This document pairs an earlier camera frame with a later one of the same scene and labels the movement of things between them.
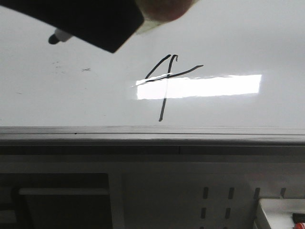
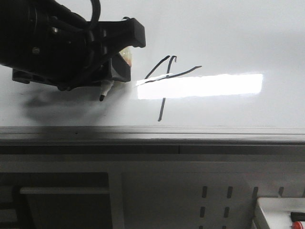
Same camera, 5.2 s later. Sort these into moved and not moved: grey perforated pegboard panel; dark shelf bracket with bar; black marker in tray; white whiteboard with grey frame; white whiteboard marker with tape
Moved: white whiteboard marker with tape
Not moved: black marker in tray; grey perforated pegboard panel; white whiteboard with grey frame; dark shelf bracket with bar
